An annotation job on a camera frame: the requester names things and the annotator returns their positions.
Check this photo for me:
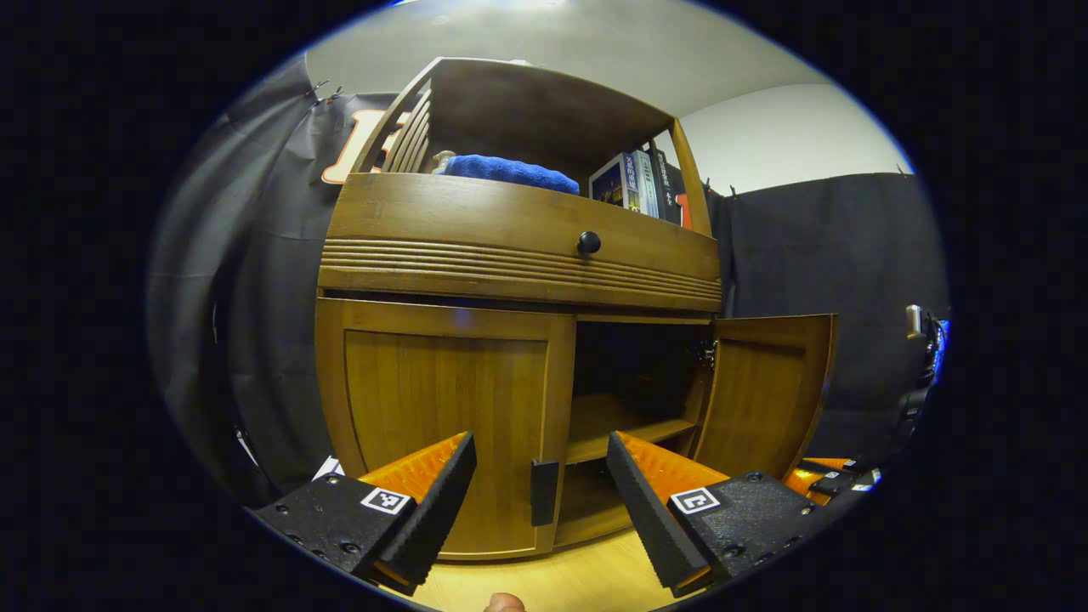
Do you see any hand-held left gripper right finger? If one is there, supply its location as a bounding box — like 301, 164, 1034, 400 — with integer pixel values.
605, 430, 819, 598

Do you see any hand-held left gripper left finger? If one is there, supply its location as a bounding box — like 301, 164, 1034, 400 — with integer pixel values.
252, 432, 478, 597

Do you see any wooden shoe cabinet door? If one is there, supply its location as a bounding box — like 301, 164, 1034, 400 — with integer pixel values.
693, 314, 840, 481
314, 297, 577, 560

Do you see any black door handle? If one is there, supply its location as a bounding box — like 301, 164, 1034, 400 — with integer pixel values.
530, 460, 560, 528

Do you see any wooden double-door shoe cabinet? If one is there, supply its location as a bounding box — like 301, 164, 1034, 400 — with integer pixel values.
314, 57, 840, 562

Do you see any black backdrop cloth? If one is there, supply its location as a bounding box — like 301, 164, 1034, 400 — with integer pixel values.
146, 53, 950, 502

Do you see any wooden ribbed drawer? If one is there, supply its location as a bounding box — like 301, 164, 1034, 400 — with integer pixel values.
318, 173, 723, 313

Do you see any light grey book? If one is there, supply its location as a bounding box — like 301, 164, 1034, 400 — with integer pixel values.
625, 150, 660, 218

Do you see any blue folded towel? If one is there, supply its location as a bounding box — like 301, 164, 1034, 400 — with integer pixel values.
442, 154, 581, 196

